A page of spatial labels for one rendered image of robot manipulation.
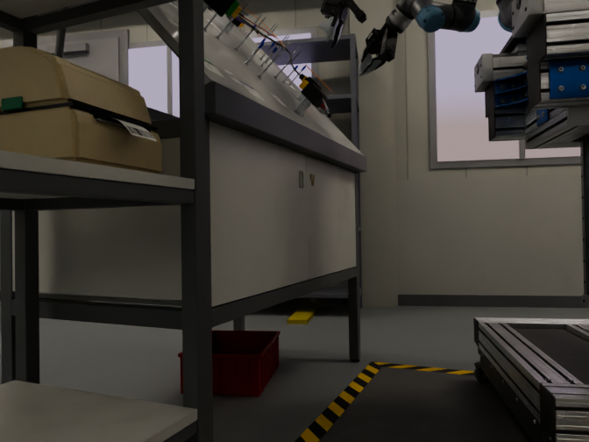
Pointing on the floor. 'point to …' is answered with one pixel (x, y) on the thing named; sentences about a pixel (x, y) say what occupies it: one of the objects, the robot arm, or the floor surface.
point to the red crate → (242, 361)
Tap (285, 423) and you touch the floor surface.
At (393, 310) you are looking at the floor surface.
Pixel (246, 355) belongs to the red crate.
